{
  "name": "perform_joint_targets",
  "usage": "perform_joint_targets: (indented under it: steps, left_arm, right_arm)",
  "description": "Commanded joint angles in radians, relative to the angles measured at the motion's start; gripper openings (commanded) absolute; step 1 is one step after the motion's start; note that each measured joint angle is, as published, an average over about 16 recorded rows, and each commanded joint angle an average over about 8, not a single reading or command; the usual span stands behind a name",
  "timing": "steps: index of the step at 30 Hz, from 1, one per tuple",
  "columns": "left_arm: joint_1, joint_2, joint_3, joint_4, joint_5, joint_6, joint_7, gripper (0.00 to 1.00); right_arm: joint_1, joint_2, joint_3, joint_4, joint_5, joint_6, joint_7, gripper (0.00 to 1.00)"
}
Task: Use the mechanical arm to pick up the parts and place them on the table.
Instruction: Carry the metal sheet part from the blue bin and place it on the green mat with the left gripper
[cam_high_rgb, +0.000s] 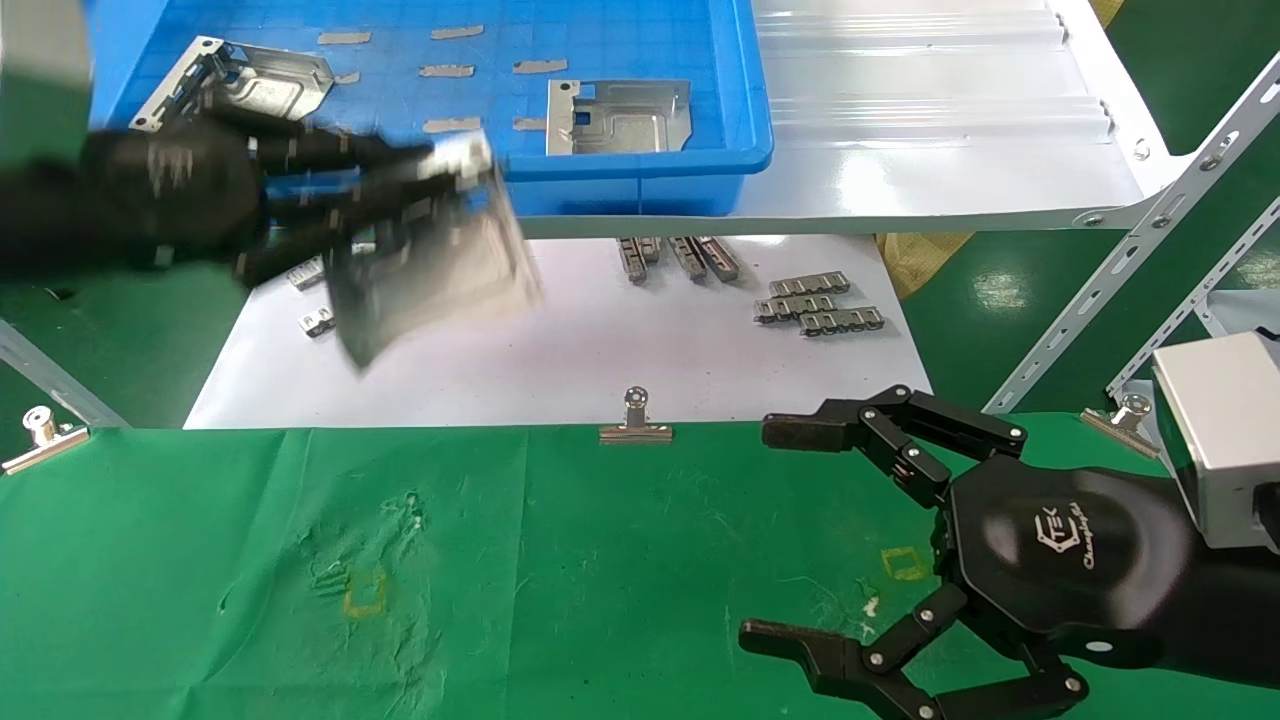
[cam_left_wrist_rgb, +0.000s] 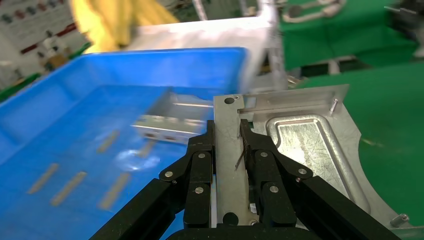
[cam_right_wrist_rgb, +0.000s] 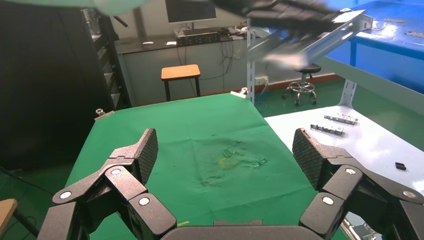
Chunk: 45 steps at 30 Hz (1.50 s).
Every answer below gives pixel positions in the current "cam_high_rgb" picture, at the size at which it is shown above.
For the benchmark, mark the flat stamped metal plate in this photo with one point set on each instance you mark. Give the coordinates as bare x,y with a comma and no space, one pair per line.
630,125

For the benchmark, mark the white ribbed shelf panel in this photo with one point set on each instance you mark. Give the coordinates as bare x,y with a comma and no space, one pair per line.
930,130

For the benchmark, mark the blue plastic tray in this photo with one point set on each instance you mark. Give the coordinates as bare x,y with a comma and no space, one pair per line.
640,185

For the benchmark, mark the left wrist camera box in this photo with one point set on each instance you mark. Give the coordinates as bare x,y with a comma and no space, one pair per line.
40,60

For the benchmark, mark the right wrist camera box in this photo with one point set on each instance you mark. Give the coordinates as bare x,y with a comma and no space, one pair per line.
1220,430

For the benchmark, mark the white perforated rack strut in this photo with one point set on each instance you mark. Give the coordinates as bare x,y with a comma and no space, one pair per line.
1200,305
1130,240

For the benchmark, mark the green cloth mat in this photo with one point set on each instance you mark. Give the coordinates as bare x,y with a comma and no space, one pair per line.
500,580

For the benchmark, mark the metal bracket with curved edge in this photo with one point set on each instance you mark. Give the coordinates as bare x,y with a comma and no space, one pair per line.
440,270

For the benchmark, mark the metal bracket with folded wall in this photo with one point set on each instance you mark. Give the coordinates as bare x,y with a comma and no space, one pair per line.
265,85

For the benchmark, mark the small slotted metal clip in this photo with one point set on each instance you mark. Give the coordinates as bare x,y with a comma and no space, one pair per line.
305,273
632,260
688,258
720,258
317,322
795,308
652,249
810,285
842,322

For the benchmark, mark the silver binder clip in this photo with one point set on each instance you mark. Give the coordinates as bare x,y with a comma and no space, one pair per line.
42,440
1122,425
636,430

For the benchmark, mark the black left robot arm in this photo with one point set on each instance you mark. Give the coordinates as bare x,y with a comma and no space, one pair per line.
45,220

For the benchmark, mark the grey metal rack strut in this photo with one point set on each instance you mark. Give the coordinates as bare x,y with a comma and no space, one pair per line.
60,385

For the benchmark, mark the yellow woven bag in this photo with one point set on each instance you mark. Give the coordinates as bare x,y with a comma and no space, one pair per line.
920,262

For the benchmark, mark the white board sheet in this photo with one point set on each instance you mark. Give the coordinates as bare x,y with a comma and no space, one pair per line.
600,350

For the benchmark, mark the dark metal floor foot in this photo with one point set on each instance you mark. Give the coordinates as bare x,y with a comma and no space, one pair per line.
60,294

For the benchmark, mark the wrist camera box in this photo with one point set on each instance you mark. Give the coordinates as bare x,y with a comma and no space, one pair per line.
1220,430
40,60

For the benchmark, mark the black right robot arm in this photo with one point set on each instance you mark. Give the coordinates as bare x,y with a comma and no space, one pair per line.
1235,610

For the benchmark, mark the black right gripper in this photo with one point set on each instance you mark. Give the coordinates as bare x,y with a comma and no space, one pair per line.
1070,560

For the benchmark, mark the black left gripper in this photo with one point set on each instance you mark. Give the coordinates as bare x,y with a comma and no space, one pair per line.
170,190

